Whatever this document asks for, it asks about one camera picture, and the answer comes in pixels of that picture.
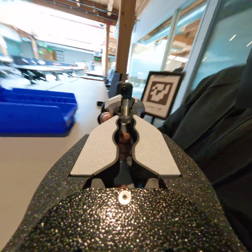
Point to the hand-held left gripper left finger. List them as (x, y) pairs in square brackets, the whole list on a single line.
[(94, 153)]

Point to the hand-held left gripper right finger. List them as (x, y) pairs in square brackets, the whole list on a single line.
[(155, 153)]

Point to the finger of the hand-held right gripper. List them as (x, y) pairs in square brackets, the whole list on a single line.
[(138, 107), (113, 103)]

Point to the metal bolt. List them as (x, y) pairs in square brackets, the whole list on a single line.
[(126, 108)]

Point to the metal hex nut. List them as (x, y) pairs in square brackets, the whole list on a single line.
[(125, 118)]

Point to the person's right hand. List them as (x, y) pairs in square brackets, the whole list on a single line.
[(125, 141)]

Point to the framed black white poster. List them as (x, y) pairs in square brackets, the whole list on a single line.
[(161, 94)]

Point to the person's black jacket torso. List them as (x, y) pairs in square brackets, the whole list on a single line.
[(212, 138)]

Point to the large blue plastic bin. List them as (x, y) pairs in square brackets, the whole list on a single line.
[(35, 114)]

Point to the wooden support post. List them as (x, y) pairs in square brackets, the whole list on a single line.
[(125, 39)]

